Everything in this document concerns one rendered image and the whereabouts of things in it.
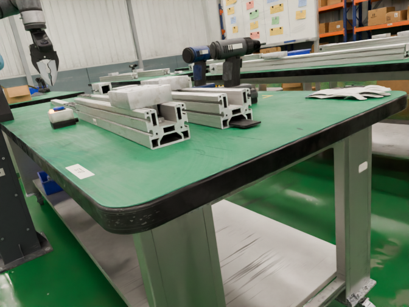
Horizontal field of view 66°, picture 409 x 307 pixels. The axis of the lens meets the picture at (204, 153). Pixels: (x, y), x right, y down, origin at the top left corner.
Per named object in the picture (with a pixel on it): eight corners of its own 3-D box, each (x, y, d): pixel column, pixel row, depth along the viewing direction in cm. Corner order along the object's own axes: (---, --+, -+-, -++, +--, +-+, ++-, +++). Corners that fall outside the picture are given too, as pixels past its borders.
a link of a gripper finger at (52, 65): (59, 84, 123) (52, 59, 121) (61, 84, 119) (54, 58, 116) (50, 85, 122) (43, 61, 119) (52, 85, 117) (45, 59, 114)
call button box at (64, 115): (51, 127, 123) (46, 111, 121) (76, 121, 128) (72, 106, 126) (53, 129, 117) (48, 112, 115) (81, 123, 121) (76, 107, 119)
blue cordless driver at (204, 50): (187, 105, 129) (178, 48, 122) (217, 95, 142) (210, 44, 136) (201, 104, 124) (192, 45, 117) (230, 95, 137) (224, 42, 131)
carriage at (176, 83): (143, 99, 116) (140, 80, 114) (170, 94, 121) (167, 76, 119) (162, 101, 103) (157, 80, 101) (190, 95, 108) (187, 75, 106)
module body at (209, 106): (121, 109, 145) (117, 91, 142) (142, 105, 149) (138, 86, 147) (221, 129, 78) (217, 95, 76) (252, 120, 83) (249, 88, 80)
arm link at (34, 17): (44, 10, 110) (17, 11, 107) (47, 24, 112) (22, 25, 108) (42, 13, 117) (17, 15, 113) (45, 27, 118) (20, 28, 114)
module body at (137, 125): (78, 118, 136) (73, 98, 133) (101, 113, 140) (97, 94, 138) (151, 150, 69) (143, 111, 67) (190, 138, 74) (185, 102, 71)
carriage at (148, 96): (112, 116, 86) (107, 91, 84) (150, 108, 92) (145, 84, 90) (132, 122, 73) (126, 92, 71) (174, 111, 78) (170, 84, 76)
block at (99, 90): (94, 97, 235) (90, 84, 233) (109, 94, 241) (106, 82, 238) (98, 97, 227) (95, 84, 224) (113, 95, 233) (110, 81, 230)
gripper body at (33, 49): (53, 59, 123) (45, 27, 119) (56, 58, 115) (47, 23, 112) (32, 63, 119) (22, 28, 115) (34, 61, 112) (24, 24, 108)
